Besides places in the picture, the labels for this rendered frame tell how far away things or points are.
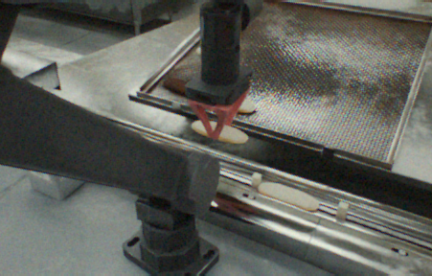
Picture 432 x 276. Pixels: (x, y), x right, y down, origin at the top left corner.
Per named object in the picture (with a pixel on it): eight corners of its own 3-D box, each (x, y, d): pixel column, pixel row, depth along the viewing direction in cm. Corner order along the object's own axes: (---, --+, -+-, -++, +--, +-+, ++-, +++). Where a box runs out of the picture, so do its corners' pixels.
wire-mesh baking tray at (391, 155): (136, 96, 87) (135, 90, 86) (242, -7, 118) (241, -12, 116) (391, 171, 67) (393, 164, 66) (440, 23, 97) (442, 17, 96)
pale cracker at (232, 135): (187, 130, 69) (186, 125, 69) (198, 119, 72) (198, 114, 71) (241, 148, 65) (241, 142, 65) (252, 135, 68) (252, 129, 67)
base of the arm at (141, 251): (120, 253, 62) (182, 298, 55) (113, 213, 57) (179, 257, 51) (162, 219, 67) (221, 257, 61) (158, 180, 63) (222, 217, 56)
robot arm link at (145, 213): (138, 227, 57) (173, 240, 55) (129, 168, 51) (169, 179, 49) (170, 186, 64) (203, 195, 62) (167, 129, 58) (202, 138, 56)
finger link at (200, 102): (245, 128, 69) (249, 77, 64) (225, 151, 64) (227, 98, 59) (210, 118, 72) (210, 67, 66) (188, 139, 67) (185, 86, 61)
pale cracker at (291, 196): (253, 194, 68) (254, 189, 67) (262, 180, 70) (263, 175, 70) (314, 216, 64) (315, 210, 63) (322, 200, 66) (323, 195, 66)
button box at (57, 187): (32, 202, 75) (15, 152, 69) (65, 177, 81) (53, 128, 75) (66, 218, 72) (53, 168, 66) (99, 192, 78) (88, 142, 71)
